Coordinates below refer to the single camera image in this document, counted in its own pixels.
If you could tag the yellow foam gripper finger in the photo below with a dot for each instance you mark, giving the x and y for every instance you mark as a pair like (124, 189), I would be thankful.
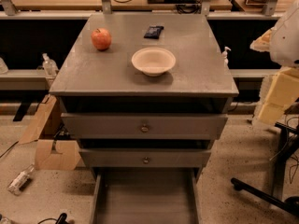
(278, 92)
(262, 43)

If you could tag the red apple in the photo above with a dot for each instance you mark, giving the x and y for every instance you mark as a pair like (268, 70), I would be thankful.
(101, 38)

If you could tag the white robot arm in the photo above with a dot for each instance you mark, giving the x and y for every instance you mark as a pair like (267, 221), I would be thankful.
(284, 43)

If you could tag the grey drawer cabinet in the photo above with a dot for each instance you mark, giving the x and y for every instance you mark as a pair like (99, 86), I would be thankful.
(105, 81)

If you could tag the open grey bottom drawer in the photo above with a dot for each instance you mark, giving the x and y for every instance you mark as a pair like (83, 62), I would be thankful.
(145, 196)

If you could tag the grey middle drawer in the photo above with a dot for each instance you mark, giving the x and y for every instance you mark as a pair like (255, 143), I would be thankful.
(142, 157)

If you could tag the grey top drawer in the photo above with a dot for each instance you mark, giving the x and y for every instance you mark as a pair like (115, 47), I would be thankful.
(144, 126)

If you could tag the white pump dispenser bottle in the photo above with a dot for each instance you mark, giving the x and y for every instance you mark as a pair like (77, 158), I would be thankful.
(225, 55)

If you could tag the black chair base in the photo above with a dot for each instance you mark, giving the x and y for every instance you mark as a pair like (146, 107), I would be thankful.
(287, 146)

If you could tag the dark blue snack packet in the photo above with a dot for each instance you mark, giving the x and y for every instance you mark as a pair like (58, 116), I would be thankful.
(154, 32)

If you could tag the white paper bowl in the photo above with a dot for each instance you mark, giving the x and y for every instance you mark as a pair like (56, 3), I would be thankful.
(153, 62)

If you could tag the wooden desk in background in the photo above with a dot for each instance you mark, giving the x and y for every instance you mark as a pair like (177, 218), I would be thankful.
(117, 5)

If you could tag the clear bottle on ledge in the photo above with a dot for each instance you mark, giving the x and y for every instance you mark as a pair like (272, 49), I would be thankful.
(49, 66)

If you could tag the brown cardboard box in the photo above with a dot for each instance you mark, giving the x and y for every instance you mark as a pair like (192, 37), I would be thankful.
(51, 153)

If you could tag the plastic bottle on floor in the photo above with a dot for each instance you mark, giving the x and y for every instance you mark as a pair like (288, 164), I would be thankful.
(20, 180)

